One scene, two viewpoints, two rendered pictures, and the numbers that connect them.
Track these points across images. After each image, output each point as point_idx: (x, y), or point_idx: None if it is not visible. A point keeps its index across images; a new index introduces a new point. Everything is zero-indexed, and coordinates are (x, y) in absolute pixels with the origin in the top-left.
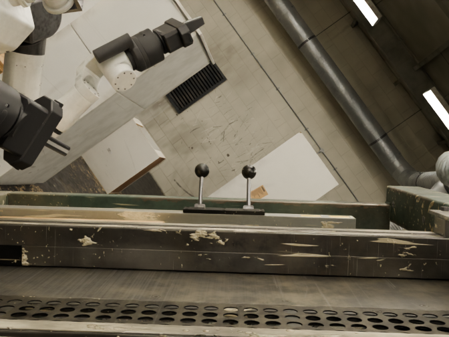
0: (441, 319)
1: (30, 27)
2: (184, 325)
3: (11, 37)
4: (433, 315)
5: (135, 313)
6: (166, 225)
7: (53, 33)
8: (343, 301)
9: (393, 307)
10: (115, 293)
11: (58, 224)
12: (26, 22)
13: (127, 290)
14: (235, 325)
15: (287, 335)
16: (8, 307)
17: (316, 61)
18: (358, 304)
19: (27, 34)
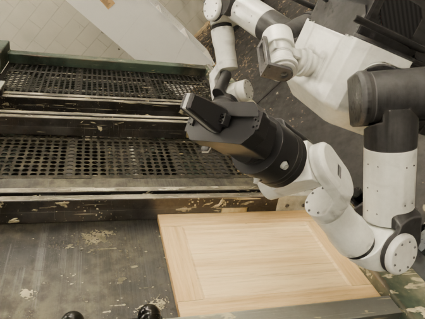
0: (2, 172)
1: (318, 99)
2: (105, 119)
3: (310, 104)
4: (2, 175)
5: (131, 169)
6: (138, 194)
7: (358, 121)
8: (39, 183)
9: (18, 179)
10: (147, 182)
11: (199, 187)
12: (314, 93)
13: (143, 185)
14: (92, 164)
15: (82, 117)
16: (180, 171)
17: None
18: (33, 181)
19: (321, 107)
